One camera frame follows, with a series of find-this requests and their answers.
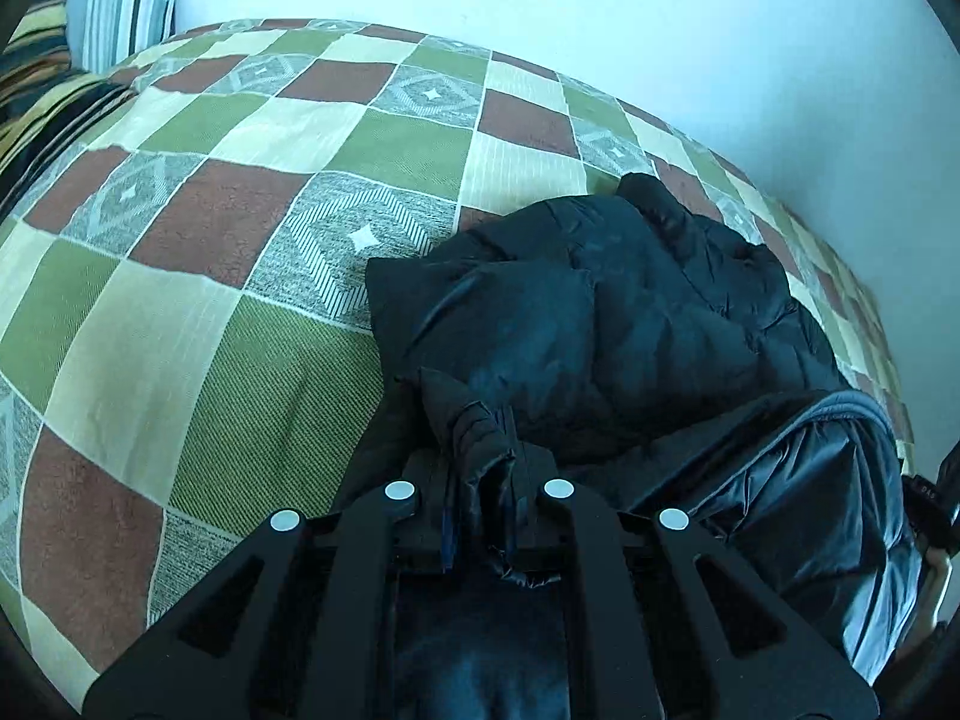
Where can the black quilted jacket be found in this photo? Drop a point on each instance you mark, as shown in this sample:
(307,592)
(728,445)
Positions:
(637,315)

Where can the checkered bed sheet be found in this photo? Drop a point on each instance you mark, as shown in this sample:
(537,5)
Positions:
(225,315)

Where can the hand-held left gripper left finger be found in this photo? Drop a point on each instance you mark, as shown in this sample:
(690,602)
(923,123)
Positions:
(427,510)

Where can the striped yellow black pillow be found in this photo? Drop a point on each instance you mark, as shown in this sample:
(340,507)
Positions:
(45,90)

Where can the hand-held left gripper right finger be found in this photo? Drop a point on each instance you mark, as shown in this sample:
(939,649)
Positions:
(536,517)

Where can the blue white striped pillow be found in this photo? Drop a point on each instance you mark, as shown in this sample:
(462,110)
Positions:
(120,0)

